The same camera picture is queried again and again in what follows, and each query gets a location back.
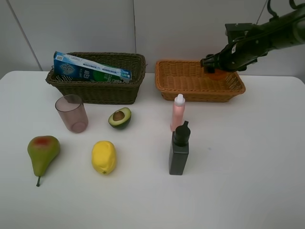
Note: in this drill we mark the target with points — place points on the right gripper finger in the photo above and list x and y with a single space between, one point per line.
210 63

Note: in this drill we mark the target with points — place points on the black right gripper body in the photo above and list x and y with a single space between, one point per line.
239 52

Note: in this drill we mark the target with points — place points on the orange tangerine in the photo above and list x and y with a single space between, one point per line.
218 75

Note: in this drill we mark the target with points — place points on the pink bottle white cap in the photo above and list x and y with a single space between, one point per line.
178 111

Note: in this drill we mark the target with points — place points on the black square pump bottle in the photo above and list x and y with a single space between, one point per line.
179 149

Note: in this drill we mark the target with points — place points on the blue green toothpaste box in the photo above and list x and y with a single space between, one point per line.
82 69

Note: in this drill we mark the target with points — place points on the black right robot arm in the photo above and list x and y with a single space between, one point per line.
281 31

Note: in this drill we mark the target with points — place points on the orange wicker basket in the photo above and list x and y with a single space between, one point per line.
173 77

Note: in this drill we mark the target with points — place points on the halved avocado with pit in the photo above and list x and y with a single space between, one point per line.
120 118

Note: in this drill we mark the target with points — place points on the dark brown wicker basket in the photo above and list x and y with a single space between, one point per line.
102 92

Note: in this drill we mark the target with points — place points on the yellow lemon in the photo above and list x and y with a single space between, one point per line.
104 158

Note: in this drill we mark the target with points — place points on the translucent purple plastic cup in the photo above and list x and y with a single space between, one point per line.
72 112

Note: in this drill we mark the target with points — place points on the green red pear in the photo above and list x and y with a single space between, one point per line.
42 150

